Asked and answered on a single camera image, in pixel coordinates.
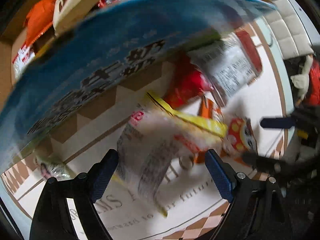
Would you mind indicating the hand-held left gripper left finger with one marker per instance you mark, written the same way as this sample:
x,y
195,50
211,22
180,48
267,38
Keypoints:
x,y
103,177

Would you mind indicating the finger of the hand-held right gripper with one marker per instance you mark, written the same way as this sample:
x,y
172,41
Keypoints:
x,y
261,159
277,123

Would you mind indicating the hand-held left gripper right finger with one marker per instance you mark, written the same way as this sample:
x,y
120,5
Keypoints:
x,y
220,177

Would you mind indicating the red mushroom panda snack packet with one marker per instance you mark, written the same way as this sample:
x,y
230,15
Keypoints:
x,y
237,132

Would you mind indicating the small cartoon snack packet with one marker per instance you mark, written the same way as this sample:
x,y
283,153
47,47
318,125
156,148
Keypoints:
x,y
47,170

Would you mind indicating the yellow-edged bread packet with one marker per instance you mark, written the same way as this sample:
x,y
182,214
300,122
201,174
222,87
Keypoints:
x,y
160,140

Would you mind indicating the orange and red snack packet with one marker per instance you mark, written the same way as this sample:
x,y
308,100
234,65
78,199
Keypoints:
x,y
208,107

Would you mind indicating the white and green snack packet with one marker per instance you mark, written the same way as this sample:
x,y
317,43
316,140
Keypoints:
x,y
225,72

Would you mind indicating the dark red snack packet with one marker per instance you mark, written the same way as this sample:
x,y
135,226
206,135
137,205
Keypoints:
x,y
250,50

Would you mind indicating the small red snack packet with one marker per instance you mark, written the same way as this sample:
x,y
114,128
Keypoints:
x,y
185,87

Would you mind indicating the cardboard box with blue print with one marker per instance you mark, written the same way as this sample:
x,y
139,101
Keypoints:
x,y
112,55

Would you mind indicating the red and white strip packet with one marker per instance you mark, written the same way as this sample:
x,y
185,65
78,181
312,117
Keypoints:
x,y
22,57

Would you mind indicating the plain orange snack packet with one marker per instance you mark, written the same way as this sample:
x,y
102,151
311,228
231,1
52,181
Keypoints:
x,y
37,22

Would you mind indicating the white biscuit box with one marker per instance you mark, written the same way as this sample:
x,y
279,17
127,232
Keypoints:
x,y
71,5

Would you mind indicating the large blue snack bag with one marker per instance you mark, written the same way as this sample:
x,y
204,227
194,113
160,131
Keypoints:
x,y
190,205

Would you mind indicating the red bag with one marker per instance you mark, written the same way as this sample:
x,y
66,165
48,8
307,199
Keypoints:
x,y
315,80

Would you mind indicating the white cushioned reclined chair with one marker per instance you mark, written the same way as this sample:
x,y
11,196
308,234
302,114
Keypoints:
x,y
282,30

